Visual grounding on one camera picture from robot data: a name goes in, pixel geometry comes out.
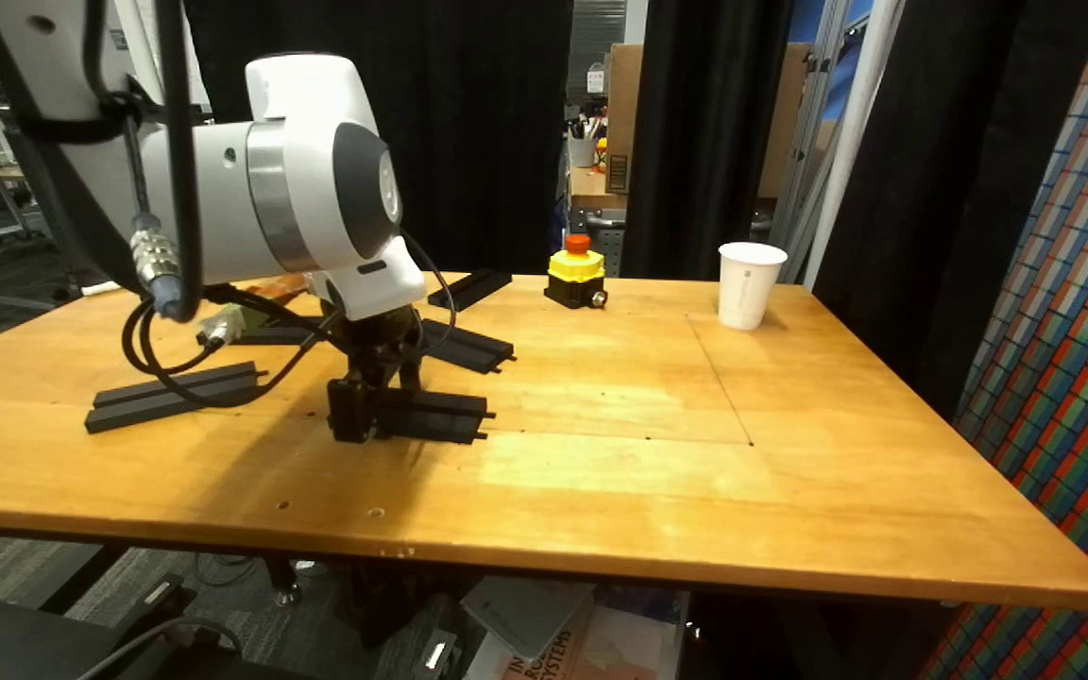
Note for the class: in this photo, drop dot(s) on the black curtain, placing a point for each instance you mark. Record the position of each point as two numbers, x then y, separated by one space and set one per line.
467 92

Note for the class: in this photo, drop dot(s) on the white paper cup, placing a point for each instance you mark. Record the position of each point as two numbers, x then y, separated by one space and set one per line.
745 280

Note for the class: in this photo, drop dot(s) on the long black grooved pad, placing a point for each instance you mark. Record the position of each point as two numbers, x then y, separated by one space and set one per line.
157 401

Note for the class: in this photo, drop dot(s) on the flat black pad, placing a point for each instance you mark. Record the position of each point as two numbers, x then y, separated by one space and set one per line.
472 289

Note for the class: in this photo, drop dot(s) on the colourful patterned panel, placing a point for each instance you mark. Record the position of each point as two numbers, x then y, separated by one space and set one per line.
1025 407

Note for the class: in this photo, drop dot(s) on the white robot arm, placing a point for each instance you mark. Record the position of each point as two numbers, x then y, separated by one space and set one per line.
146 179

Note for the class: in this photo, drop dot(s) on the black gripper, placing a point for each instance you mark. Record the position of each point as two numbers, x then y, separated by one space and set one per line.
381 353

